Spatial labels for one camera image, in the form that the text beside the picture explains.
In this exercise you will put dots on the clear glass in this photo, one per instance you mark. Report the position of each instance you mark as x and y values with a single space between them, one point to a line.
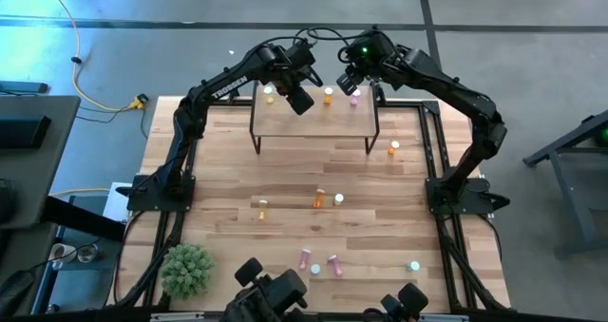
88 253

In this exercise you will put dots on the green bushy plant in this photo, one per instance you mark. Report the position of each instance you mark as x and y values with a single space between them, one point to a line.
186 270

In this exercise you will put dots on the grey desk frame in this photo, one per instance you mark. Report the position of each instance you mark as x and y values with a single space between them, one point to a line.
570 198

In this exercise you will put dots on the black box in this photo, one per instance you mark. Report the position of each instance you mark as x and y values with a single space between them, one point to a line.
24 132

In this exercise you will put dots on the teal medicine bottle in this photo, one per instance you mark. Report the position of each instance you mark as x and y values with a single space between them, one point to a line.
414 266

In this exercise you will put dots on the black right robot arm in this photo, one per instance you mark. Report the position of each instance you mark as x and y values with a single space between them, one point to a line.
451 91

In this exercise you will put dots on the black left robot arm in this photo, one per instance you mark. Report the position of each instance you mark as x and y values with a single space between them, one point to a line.
228 87

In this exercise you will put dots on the dark grey desk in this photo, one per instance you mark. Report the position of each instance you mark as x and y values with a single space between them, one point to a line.
52 170

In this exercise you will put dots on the teal bottle with red pill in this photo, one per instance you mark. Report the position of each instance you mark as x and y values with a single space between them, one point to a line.
315 269

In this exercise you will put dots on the yellow medicine bottle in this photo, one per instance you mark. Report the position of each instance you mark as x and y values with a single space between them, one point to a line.
338 199
269 96
262 212

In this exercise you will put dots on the white box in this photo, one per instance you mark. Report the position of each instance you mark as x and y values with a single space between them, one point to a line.
114 208

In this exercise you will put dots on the black power strip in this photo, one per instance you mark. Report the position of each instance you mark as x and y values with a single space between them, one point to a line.
24 87

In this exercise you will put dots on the pink medicine bottle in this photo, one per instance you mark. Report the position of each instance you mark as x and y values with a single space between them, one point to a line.
336 266
355 101
304 260

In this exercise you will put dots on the white cup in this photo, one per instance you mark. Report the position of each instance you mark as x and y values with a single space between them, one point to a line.
62 251

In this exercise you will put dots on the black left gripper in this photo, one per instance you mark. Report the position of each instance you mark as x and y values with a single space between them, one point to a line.
297 70

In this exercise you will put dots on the wooden shelf with black legs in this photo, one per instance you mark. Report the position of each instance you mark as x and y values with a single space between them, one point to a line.
313 122

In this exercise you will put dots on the orange medicine bottle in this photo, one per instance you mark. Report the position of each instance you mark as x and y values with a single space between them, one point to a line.
328 98
318 199
392 148

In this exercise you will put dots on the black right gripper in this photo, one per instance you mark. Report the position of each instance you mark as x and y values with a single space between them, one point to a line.
361 70

